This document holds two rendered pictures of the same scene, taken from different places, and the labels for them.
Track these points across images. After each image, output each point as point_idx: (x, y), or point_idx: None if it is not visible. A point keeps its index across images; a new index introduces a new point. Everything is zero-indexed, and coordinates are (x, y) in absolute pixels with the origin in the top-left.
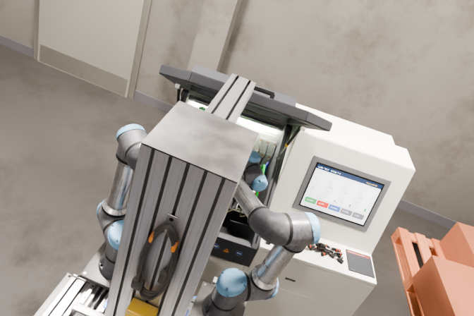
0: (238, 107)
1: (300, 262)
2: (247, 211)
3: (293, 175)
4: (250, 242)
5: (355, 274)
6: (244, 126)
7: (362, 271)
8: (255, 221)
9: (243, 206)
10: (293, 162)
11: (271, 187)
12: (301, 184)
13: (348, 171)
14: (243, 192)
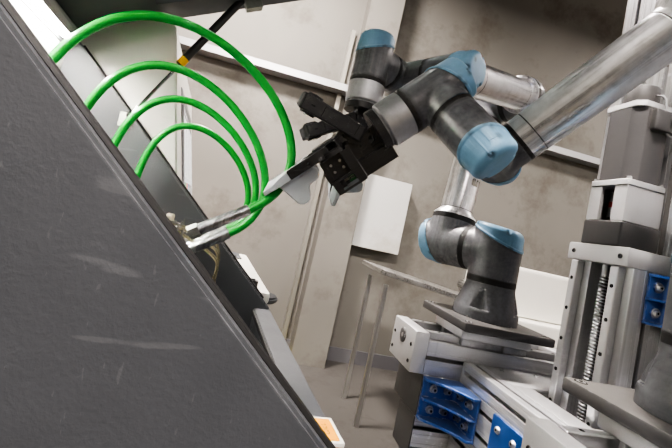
0: None
1: None
2: (529, 88)
3: (179, 141)
4: (257, 308)
5: (244, 258)
6: None
7: (235, 254)
8: (544, 90)
9: (522, 87)
10: (178, 109)
11: (181, 184)
12: (181, 159)
13: (187, 112)
14: (506, 72)
